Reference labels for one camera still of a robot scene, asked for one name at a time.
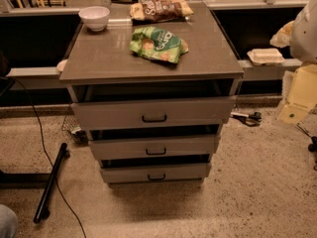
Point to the grey top drawer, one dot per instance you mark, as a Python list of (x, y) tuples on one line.
[(153, 113)]

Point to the grey drawer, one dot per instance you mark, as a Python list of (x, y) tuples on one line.
[(154, 147), (153, 113), (156, 173)]

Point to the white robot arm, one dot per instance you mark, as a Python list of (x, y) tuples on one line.
[(300, 35)]

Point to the grey drawer cabinet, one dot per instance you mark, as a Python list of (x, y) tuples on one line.
[(101, 68)]

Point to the grey middle drawer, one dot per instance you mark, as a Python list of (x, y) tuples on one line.
[(154, 147)]

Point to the grey bottom drawer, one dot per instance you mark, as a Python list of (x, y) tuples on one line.
[(156, 173)]

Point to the green chip bag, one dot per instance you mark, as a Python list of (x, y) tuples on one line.
[(158, 44)]

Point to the black scissors on floor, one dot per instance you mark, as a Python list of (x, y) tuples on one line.
[(250, 120)]

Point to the brown chip bag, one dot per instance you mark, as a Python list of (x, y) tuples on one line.
[(160, 10)]

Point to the small round beige disc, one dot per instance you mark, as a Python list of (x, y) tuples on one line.
[(61, 65)]

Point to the white bowl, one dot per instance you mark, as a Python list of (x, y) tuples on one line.
[(95, 18)]

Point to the white foam takeout container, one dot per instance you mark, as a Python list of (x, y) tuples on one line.
[(265, 56)]

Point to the black table leg base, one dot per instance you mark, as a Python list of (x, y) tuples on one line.
[(45, 181)]

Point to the person leg in jeans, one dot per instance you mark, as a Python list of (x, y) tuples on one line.
[(8, 222)]

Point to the wire mesh basket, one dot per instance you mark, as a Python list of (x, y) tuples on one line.
[(73, 129)]

